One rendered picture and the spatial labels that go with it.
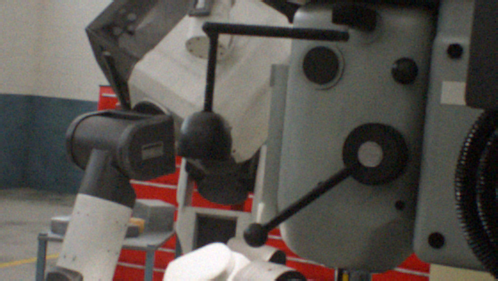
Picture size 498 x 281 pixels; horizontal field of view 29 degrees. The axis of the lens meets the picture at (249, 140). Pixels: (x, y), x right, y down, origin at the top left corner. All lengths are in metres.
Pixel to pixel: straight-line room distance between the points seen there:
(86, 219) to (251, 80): 0.35
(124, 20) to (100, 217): 0.35
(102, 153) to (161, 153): 0.09
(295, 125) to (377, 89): 0.11
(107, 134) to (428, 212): 0.63
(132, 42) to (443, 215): 0.73
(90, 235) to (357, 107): 0.56
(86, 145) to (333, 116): 0.55
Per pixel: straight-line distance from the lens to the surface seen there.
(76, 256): 1.52
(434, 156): 1.08
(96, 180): 1.53
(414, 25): 1.11
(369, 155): 1.08
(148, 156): 1.54
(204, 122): 1.25
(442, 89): 1.07
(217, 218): 1.94
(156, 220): 4.50
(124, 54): 1.63
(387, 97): 1.11
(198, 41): 1.50
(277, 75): 1.25
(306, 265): 6.25
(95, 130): 1.57
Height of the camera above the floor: 1.51
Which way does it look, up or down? 3 degrees down
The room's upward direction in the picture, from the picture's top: 5 degrees clockwise
